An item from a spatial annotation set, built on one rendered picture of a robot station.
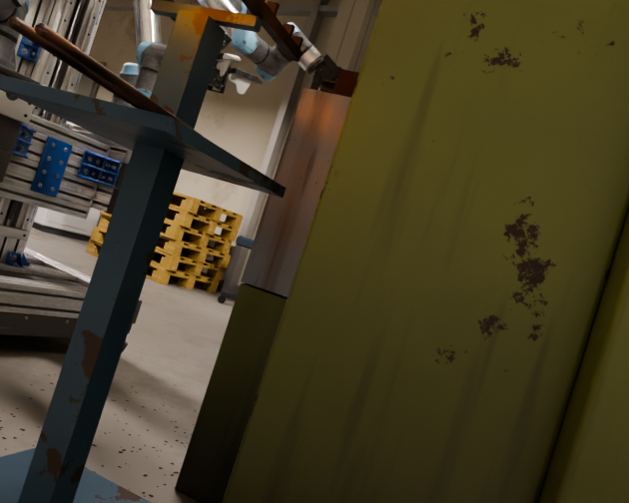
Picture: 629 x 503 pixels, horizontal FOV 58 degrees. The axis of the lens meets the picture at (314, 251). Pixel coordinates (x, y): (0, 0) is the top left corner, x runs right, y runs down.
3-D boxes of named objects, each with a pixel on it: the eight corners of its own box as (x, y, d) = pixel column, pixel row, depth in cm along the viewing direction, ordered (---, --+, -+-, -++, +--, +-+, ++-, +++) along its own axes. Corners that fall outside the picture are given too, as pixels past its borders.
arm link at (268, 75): (244, 58, 187) (267, 33, 183) (264, 73, 196) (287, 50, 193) (253, 73, 184) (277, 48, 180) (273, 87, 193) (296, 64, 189)
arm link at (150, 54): (145, 74, 166) (154, 47, 166) (177, 81, 162) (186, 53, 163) (130, 63, 158) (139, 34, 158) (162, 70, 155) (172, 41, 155)
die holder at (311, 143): (240, 281, 122) (303, 86, 123) (295, 288, 158) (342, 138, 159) (501, 371, 106) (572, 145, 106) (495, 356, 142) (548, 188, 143)
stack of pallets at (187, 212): (221, 294, 526) (247, 217, 527) (163, 284, 464) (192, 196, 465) (144, 263, 587) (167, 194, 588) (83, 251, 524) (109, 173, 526)
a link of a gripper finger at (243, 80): (255, 101, 161) (224, 88, 158) (261, 81, 162) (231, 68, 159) (257, 99, 158) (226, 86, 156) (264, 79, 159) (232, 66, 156)
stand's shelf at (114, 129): (-5, 87, 81) (-1, 74, 81) (156, 162, 118) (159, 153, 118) (166, 132, 71) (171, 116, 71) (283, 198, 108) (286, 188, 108)
